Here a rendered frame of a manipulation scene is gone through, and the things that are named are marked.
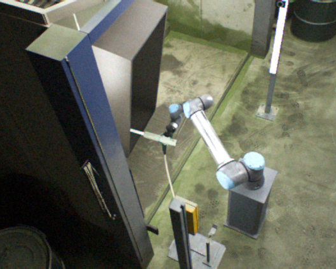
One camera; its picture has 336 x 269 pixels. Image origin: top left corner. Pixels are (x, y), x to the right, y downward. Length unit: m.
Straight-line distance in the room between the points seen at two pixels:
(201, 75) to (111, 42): 2.23
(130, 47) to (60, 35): 0.96
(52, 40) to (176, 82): 3.07
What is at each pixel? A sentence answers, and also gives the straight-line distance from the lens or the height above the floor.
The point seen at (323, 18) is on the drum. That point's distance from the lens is 5.05.
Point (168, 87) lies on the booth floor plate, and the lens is 4.55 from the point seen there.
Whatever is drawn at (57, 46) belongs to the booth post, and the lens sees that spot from 1.62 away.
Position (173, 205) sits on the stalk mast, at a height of 1.64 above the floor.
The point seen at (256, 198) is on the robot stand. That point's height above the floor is 0.64.
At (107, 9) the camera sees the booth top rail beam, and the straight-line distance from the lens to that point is 1.75.
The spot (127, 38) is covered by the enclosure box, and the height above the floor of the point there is 1.66.
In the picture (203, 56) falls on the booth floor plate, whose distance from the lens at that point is 4.91.
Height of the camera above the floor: 3.22
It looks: 51 degrees down
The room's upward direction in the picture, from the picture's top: 8 degrees counter-clockwise
